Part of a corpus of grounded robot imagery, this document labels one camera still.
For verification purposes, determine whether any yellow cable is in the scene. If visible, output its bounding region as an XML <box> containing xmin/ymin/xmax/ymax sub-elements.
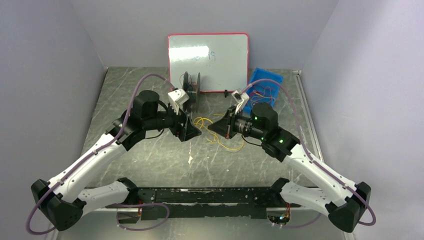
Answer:
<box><xmin>193</xmin><ymin>114</ymin><xmax>245</xmax><ymax>153</ymax></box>

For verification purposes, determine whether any black perforated cable spool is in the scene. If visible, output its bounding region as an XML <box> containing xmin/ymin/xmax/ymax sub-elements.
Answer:
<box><xmin>182</xmin><ymin>71</ymin><xmax>201</xmax><ymax>113</ymax></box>

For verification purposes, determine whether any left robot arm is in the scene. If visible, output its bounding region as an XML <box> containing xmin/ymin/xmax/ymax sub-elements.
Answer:
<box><xmin>31</xmin><ymin>88</ymin><xmax>201</xmax><ymax>231</ymax></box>

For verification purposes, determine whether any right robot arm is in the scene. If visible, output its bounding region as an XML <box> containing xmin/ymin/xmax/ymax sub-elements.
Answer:
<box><xmin>208</xmin><ymin>103</ymin><xmax>372</xmax><ymax>233</ymax></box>

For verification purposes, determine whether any blue plastic bin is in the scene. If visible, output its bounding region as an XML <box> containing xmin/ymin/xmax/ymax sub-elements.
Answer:
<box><xmin>243</xmin><ymin>68</ymin><xmax>284</xmax><ymax>113</ymax></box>

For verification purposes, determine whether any red framed whiteboard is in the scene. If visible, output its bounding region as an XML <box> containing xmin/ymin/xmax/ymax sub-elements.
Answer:
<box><xmin>167</xmin><ymin>32</ymin><xmax>249</xmax><ymax>92</ymax></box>

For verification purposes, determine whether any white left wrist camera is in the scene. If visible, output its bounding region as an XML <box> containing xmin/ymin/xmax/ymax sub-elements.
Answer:
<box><xmin>167</xmin><ymin>88</ymin><xmax>190</xmax><ymax>114</ymax></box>

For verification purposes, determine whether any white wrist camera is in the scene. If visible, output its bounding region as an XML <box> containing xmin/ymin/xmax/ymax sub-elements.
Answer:
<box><xmin>231</xmin><ymin>88</ymin><xmax>250</xmax><ymax>114</ymax></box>
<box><xmin>167</xmin><ymin>88</ymin><xmax>190</xmax><ymax>114</ymax></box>

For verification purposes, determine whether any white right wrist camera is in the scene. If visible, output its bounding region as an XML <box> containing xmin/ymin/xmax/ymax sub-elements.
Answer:
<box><xmin>231</xmin><ymin>88</ymin><xmax>250</xmax><ymax>114</ymax></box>

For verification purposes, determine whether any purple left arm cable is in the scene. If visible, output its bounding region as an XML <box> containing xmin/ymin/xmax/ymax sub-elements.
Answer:
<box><xmin>25</xmin><ymin>73</ymin><xmax>176</xmax><ymax>236</ymax></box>

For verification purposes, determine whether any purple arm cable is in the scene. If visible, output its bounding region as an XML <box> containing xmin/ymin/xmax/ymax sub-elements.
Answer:
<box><xmin>25</xmin><ymin>73</ymin><xmax>176</xmax><ymax>236</ymax></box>
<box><xmin>240</xmin><ymin>78</ymin><xmax>377</xmax><ymax>229</ymax></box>

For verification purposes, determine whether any aluminium frame rail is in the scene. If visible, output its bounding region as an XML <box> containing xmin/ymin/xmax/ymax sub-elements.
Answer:
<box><xmin>292</xmin><ymin>70</ymin><xmax>324</xmax><ymax>162</ymax></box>

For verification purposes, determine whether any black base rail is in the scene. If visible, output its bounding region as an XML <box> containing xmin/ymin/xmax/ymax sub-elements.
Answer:
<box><xmin>123</xmin><ymin>187</ymin><xmax>297</xmax><ymax>220</ymax></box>

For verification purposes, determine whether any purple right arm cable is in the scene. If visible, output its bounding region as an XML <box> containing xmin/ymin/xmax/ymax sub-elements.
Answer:
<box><xmin>240</xmin><ymin>78</ymin><xmax>377</xmax><ymax>229</ymax></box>

